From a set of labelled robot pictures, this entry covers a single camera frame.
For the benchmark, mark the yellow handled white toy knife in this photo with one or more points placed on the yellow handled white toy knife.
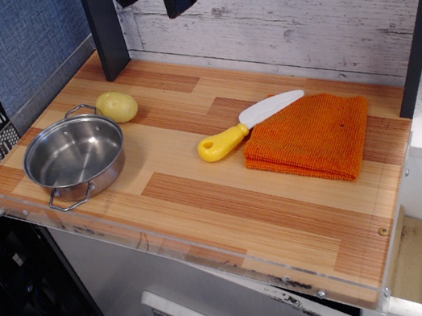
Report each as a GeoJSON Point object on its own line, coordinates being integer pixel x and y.
{"type": "Point", "coordinates": [216, 147]}

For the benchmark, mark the stainless steel pot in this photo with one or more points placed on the stainless steel pot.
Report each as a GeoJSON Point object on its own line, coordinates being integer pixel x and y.
{"type": "Point", "coordinates": [76, 158]}

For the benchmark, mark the yellow toy potato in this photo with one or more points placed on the yellow toy potato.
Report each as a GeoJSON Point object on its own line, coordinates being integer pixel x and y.
{"type": "Point", "coordinates": [118, 106]}

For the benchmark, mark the folded orange cloth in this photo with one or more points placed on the folded orange cloth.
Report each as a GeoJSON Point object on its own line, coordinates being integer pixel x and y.
{"type": "Point", "coordinates": [320, 135]}

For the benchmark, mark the clear acrylic table guard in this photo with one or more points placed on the clear acrylic table guard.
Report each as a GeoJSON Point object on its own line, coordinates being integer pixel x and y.
{"type": "Point", "coordinates": [219, 238]}

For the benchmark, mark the silver toy fridge cabinet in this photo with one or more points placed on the silver toy fridge cabinet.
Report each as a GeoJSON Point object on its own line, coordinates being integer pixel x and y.
{"type": "Point", "coordinates": [138, 273]}

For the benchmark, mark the dark left frame post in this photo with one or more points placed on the dark left frame post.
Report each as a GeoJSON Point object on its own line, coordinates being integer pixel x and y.
{"type": "Point", "coordinates": [107, 35]}

